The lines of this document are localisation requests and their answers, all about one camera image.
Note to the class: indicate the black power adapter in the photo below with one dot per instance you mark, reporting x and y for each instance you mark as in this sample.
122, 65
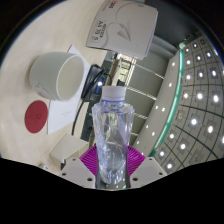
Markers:
91, 81

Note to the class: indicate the white ceramic cup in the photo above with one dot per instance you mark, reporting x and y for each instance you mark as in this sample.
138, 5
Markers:
50, 75

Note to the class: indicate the white wrapped paper ream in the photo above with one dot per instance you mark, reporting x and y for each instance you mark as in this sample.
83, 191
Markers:
126, 25

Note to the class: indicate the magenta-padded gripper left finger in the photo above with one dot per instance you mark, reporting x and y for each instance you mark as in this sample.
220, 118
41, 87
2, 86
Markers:
78, 171

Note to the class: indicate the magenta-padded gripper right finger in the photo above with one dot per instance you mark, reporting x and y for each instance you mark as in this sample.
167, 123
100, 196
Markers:
146, 171

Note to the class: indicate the flat round red coaster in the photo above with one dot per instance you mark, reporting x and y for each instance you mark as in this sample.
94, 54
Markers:
36, 116

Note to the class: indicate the clear plastic water bottle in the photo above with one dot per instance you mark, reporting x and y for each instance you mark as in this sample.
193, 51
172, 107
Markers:
112, 133

